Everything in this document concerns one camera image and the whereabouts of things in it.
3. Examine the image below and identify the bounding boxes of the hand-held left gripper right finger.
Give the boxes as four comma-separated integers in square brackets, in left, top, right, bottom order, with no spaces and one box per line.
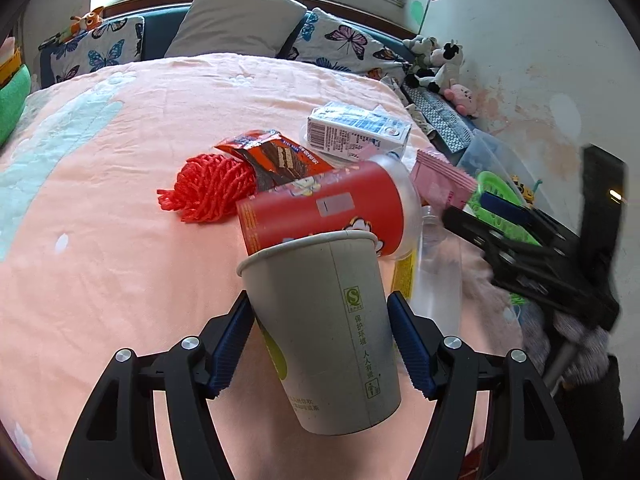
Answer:
[387,290,583,480]

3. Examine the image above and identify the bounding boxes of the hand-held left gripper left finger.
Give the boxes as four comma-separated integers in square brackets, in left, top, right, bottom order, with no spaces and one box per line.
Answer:
[57,290,256,480]

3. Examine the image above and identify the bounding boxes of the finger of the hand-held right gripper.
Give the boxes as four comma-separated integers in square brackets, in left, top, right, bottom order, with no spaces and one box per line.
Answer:
[477,191,581,261]
[442,206,621,331]

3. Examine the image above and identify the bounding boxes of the beige paper cup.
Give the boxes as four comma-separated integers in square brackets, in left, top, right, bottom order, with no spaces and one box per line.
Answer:
[236,231,403,436]

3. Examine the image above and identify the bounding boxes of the white and blue milk carton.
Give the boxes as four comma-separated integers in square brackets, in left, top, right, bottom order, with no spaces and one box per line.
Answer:
[306,101,413,161]

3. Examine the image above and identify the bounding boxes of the green plastic container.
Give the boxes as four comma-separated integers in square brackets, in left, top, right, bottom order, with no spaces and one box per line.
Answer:
[467,170,543,246]

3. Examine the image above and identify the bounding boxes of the small yellow toy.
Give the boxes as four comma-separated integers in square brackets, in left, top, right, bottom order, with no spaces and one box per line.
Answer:
[510,175,543,206]

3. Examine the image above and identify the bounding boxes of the clear plastic storage box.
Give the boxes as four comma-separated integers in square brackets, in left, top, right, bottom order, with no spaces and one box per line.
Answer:
[457,127,541,196]

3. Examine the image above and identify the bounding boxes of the clear plastic bottle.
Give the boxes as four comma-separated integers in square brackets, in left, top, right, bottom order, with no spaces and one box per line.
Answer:
[410,205,463,336]

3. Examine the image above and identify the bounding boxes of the yellow packet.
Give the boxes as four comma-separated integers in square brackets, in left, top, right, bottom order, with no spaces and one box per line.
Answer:
[391,252,416,301]

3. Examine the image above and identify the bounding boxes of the pink packet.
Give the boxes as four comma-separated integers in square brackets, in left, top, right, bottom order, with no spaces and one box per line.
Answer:
[410,149,478,208]

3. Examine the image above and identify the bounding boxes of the black and white patterned cloth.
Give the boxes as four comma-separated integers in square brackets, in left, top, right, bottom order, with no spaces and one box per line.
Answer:
[400,82,473,153]

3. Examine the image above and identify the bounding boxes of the pink plush toy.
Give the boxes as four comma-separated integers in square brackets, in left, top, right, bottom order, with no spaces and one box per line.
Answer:
[444,83,481,118]

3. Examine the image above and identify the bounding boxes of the grey fuzzy cloth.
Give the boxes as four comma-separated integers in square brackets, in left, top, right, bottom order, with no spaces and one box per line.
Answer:
[520,305,613,391]

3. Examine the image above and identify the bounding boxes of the pink blanket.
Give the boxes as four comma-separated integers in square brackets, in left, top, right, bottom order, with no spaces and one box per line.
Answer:
[0,52,526,480]

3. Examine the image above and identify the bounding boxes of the metal tube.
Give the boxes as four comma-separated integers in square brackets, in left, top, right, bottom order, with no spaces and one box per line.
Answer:
[542,340,581,396]

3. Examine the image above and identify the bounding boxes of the cow plush toy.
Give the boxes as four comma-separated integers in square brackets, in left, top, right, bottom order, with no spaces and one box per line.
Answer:
[405,39,463,95]

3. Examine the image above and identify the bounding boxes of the red canister with clear lid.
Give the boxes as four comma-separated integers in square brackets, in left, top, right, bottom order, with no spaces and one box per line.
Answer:
[235,154,423,261]

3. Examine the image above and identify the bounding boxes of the red foam mesh net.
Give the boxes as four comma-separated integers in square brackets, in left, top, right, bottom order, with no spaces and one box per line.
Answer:
[156,152,256,224]

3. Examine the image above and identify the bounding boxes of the grey and white plush toy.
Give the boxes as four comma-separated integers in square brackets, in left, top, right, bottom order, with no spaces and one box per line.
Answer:
[402,35,436,68]

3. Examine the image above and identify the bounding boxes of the chocolate wafer wrapper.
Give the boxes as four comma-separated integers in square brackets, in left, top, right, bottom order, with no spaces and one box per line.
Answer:
[215,129,333,193]

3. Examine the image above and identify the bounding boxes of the butterfly print pillow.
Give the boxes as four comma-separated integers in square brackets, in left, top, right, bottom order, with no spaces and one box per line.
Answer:
[39,15,146,88]
[280,7,416,81]

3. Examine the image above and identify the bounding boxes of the grey pillow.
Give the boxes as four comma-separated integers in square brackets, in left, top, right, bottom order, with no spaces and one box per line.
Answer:
[164,0,308,60]

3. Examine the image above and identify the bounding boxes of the green basket with toys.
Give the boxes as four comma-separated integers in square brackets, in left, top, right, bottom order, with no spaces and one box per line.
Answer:
[0,65,32,146]

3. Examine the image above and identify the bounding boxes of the blue padded headboard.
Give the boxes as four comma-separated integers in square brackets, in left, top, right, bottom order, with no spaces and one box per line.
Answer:
[140,4,193,61]

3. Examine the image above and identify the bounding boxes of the orange fox plush toy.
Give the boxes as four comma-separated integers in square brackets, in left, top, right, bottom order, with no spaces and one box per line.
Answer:
[60,6,106,43]

